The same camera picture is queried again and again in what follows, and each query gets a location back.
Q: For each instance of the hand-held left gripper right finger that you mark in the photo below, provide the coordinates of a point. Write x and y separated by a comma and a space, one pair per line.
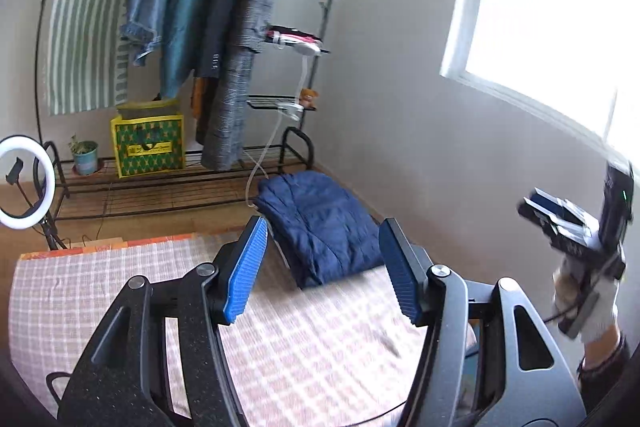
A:
405, 282

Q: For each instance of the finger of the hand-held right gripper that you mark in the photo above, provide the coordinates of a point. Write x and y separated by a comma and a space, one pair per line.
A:
550, 227
565, 209

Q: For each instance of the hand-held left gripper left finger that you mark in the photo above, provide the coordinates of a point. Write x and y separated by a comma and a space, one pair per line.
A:
245, 272

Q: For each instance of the navy puffer jacket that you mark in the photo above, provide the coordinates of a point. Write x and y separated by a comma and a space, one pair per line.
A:
320, 222

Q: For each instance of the black metal clothes rack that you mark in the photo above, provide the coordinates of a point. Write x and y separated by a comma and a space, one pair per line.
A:
296, 130

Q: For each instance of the folded clothes on shelf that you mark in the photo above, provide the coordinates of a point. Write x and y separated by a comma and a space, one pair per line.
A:
295, 38

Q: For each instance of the person's right hand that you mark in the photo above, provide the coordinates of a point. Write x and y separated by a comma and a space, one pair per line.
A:
602, 312

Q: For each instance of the pink checked blanket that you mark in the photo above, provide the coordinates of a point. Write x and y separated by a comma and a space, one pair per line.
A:
310, 347

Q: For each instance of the yellow and green bag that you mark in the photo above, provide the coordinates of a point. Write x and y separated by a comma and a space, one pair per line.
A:
150, 147

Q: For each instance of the grey plaid coat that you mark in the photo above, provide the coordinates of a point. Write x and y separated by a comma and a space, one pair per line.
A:
235, 107

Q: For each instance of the orange garment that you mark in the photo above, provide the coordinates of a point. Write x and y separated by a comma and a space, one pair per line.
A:
199, 99

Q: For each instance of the small teddy bear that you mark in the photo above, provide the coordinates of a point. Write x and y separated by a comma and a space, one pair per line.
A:
309, 96

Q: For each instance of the small potted plant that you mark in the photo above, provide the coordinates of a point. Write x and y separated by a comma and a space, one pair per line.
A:
86, 159

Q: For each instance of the black tripod with phone holder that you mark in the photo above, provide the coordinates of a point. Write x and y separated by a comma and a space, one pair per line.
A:
50, 229

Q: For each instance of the window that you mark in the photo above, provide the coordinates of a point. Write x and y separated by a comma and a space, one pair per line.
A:
550, 7

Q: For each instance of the white clip lamp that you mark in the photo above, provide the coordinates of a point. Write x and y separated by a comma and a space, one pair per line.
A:
306, 49

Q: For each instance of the teal sweater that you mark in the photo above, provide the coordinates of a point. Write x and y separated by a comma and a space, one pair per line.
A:
185, 22

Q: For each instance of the green striped white cloth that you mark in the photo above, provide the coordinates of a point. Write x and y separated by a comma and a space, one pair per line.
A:
80, 47

